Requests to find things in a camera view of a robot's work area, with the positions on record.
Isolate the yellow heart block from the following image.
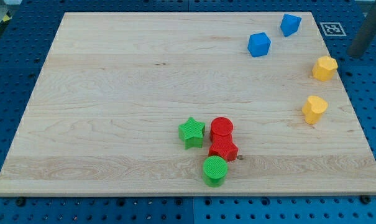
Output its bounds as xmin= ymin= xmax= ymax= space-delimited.
xmin=301 ymin=95 xmax=328 ymax=124

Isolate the white fiducial marker tag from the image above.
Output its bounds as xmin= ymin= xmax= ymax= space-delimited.
xmin=320 ymin=22 xmax=346 ymax=37

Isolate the red cylinder block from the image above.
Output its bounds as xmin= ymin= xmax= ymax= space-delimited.
xmin=209 ymin=117 xmax=234 ymax=142

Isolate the green star block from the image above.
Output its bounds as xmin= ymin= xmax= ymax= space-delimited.
xmin=178 ymin=117 xmax=206 ymax=150

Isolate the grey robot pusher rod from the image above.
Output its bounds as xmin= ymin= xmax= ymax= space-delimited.
xmin=347 ymin=0 xmax=376 ymax=58

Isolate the blue cube block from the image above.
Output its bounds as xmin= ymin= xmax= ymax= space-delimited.
xmin=247 ymin=32 xmax=271 ymax=57

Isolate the yellow hexagon block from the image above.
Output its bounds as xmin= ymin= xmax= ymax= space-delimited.
xmin=312 ymin=55 xmax=338 ymax=82

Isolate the green cylinder block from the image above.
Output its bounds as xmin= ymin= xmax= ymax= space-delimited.
xmin=202 ymin=156 xmax=228 ymax=187

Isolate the red star block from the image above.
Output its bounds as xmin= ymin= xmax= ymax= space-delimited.
xmin=208 ymin=134 xmax=239 ymax=162

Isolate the blue triangular block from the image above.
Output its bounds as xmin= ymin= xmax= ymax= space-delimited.
xmin=280 ymin=14 xmax=302 ymax=37

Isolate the wooden board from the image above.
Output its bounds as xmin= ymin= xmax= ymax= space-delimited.
xmin=0 ymin=12 xmax=376 ymax=197

